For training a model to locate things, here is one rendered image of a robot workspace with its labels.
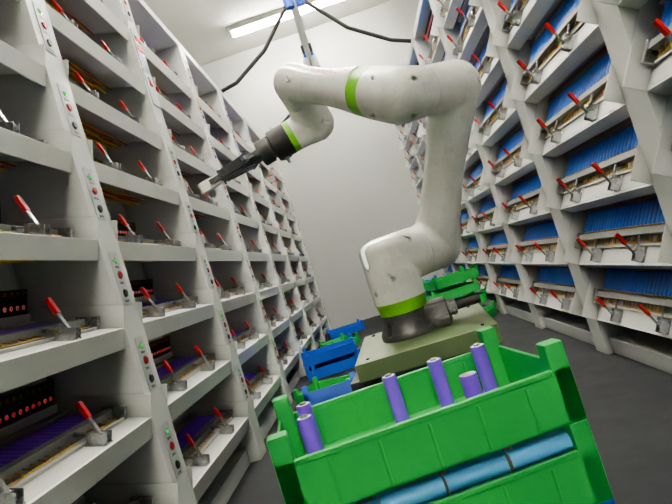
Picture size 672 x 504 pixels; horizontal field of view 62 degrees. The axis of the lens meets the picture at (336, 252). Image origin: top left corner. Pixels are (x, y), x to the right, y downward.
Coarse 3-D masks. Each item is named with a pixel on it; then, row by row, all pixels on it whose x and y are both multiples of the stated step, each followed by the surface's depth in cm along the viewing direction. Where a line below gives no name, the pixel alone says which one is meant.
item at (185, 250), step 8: (112, 224) 132; (184, 240) 192; (192, 240) 192; (120, 248) 133; (128, 248) 138; (136, 248) 142; (144, 248) 147; (152, 248) 153; (160, 248) 159; (168, 248) 165; (176, 248) 172; (184, 248) 180; (192, 248) 188; (128, 256) 137; (136, 256) 142; (144, 256) 147; (152, 256) 153; (160, 256) 159; (168, 256) 165; (176, 256) 172; (184, 256) 179; (192, 256) 187
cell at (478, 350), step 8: (480, 344) 71; (472, 352) 70; (480, 352) 70; (480, 360) 70; (488, 360) 70; (480, 368) 70; (488, 368) 70; (480, 376) 70; (488, 376) 70; (488, 384) 70; (496, 384) 70
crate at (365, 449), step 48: (480, 336) 73; (432, 384) 73; (480, 384) 73; (528, 384) 54; (288, 432) 69; (336, 432) 72; (384, 432) 52; (432, 432) 53; (480, 432) 53; (528, 432) 54; (288, 480) 52; (336, 480) 52; (384, 480) 52
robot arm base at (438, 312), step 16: (432, 304) 135; (448, 304) 138; (464, 304) 138; (384, 320) 137; (400, 320) 134; (416, 320) 133; (432, 320) 135; (448, 320) 133; (384, 336) 137; (400, 336) 133; (416, 336) 132
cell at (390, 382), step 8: (384, 376) 70; (392, 376) 69; (384, 384) 69; (392, 384) 68; (392, 392) 68; (400, 392) 69; (392, 400) 69; (400, 400) 68; (392, 408) 69; (400, 408) 68; (400, 416) 68; (408, 416) 69
